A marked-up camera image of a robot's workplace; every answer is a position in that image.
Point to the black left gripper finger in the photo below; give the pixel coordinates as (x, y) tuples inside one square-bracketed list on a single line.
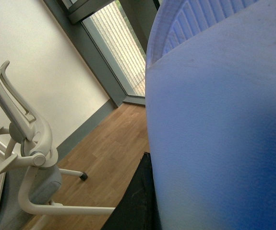
[(137, 209)]

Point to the light blue slipper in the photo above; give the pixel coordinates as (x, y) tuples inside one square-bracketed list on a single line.
[(211, 114)]

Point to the white office chair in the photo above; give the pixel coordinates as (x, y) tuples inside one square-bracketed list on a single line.
[(31, 147)]

